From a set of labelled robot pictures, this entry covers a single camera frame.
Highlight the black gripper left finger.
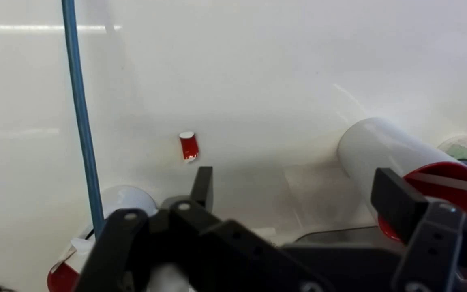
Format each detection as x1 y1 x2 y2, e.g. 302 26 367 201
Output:
77 166 333 292

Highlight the white sugar packet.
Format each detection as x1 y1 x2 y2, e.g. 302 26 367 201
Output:
151 266 195 292

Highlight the white mug red inside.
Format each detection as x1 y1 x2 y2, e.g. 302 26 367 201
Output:
336 117 467 242

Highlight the thin blue cable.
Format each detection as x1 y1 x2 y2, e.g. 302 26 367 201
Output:
60 0 107 237

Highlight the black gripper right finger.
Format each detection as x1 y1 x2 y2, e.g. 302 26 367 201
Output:
362 167 467 292

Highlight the small red white cup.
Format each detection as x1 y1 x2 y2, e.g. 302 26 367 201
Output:
177 128 201 164

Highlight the red bowl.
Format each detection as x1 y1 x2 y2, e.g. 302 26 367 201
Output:
46 185 161 292

